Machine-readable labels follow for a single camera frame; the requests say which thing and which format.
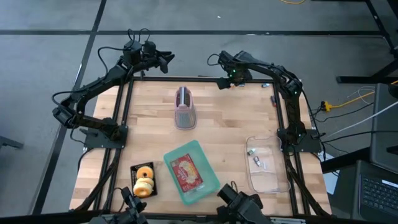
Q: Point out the black slotted plastic basket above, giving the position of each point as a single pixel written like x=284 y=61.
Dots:
x=133 y=183

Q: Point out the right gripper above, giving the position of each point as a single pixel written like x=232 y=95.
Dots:
x=239 y=70

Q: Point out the pink mesh basket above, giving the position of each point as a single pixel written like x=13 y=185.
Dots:
x=185 y=119

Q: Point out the small grey dropper bottle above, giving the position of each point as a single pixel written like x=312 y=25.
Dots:
x=257 y=161
x=251 y=152

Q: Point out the red food packet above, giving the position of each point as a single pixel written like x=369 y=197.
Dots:
x=186 y=172

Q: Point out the dark grey equipment case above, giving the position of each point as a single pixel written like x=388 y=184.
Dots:
x=385 y=124

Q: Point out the teal plastic bin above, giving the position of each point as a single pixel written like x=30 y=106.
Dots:
x=211 y=183

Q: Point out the black stand legs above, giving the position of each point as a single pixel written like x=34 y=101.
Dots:
x=382 y=31

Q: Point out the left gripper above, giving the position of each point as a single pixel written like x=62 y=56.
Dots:
x=147 y=61

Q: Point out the open black laptop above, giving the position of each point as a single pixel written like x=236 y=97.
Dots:
x=377 y=193

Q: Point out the clear plastic container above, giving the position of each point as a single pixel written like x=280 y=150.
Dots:
x=267 y=180

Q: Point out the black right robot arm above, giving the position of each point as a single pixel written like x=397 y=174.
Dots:
x=290 y=105

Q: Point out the blue label dropper bottle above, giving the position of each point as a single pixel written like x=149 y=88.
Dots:
x=265 y=85

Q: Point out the black capped small bottle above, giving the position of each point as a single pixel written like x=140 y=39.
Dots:
x=242 y=84

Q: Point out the black stand foot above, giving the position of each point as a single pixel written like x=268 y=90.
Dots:
x=9 y=142

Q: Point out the black aluminium table frame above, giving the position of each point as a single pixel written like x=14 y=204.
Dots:
x=186 y=79

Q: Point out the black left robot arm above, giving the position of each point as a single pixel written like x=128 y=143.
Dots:
x=102 y=79

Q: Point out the red capped dark bottle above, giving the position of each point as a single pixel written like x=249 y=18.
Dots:
x=273 y=101

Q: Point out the orange plastic plate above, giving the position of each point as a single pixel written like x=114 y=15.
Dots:
x=140 y=172

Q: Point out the silver metal cylinder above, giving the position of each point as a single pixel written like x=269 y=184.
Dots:
x=183 y=95

